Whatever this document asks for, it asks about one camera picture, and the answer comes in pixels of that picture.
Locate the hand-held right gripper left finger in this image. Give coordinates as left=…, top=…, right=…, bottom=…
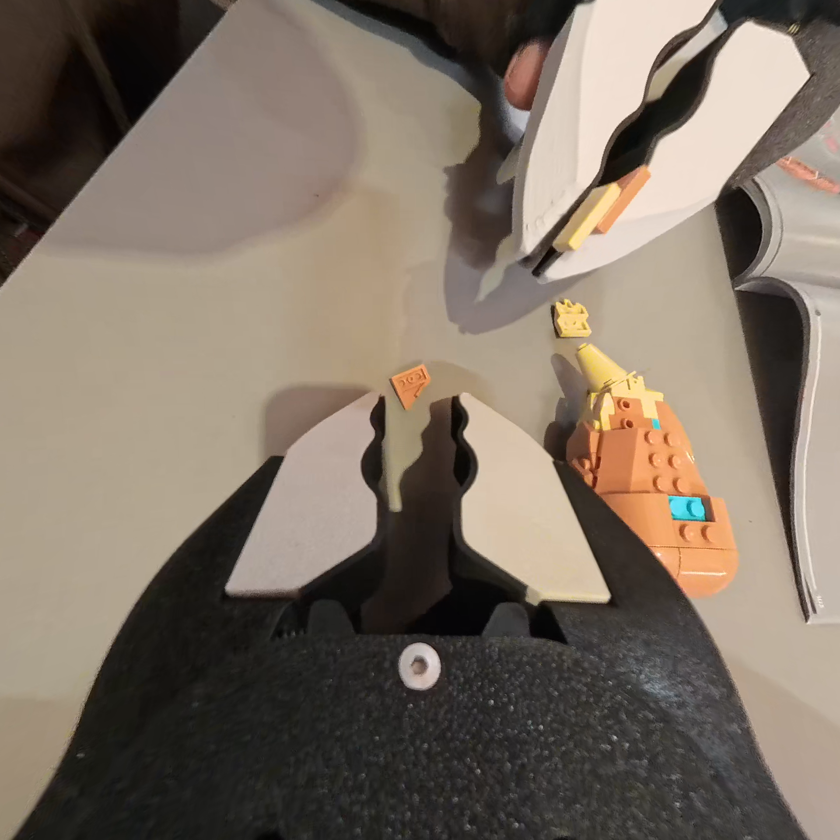
left=223, top=392, right=392, bottom=599

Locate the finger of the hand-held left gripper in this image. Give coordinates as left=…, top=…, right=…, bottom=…
left=511, top=0, right=721, bottom=263
left=535, top=16, right=812, bottom=284

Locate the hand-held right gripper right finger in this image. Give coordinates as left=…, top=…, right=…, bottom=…
left=449, top=392, right=616, bottom=606

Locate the orange wedge brick plate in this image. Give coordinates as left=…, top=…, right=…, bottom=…
left=389, top=362, right=432, bottom=412

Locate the grey desk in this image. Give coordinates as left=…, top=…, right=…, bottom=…
left=0, top=0, right=840, bottom=840

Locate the person's left hand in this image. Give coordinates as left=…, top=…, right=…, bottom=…
left=504, top=33, right=553, bottom=112

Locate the orange brick model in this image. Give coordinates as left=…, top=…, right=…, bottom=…
left=566, top=343, right=740, bottom=598

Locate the grey instruction booklet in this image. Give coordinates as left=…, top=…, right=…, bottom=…
left=715, top=118, right=840, bottom=624

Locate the yellow bracket brick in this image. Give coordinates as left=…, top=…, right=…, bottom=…
left=554, top=298, right=589, bottom=339

